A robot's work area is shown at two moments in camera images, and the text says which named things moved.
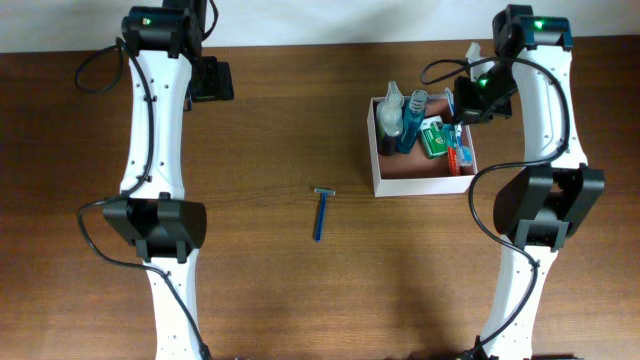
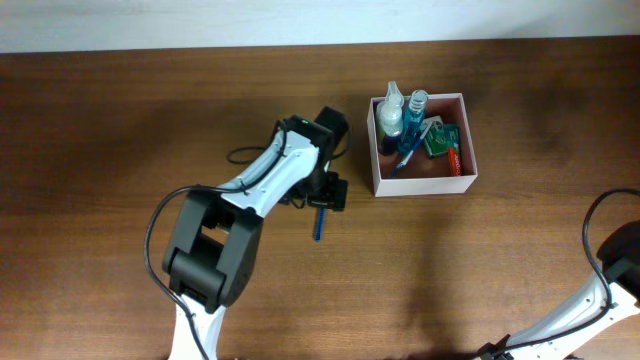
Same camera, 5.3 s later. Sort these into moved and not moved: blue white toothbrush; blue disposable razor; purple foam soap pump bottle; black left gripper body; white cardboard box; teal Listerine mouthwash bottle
Moved: blue white toothbrush; black left gripper body
Not moved: purple foam soap pump bottle; teal Listerine mouthwash bottle; blue disposable razor; white cardboard box
